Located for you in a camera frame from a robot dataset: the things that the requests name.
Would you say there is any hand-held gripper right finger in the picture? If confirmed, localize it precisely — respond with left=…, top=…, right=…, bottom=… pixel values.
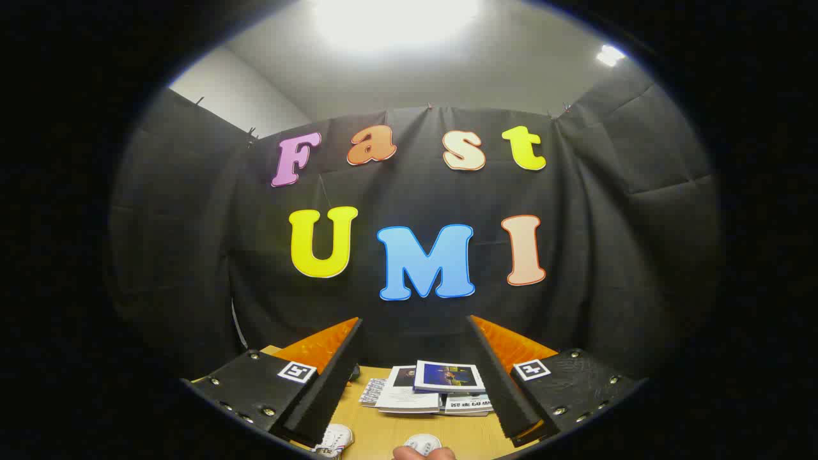
left=467, top=314, right=647, bottom=448

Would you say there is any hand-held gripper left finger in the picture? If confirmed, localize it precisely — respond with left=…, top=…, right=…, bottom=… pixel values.
left=181, top=316, right=365, bottom=448

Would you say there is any white canvas shoe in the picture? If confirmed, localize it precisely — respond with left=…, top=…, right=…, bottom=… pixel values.
left=312, top=424, right=354, bottom=459
left=404, top=434, right=443, bottom=456

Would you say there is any teal and white book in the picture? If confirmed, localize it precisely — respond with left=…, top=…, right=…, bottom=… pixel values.
left=444, top=392, right=493, bottom=417

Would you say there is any grey patterned notebook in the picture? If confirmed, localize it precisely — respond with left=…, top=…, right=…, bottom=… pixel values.
left=360, top=378, right=388, bottom=408

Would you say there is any blue cover book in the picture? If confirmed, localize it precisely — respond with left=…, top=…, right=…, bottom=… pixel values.
left=413, top=360, right=485, bottom=394

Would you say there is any white book with portrait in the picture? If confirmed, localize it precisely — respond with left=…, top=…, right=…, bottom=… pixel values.
left=377, top=365, right=442, bottom=413

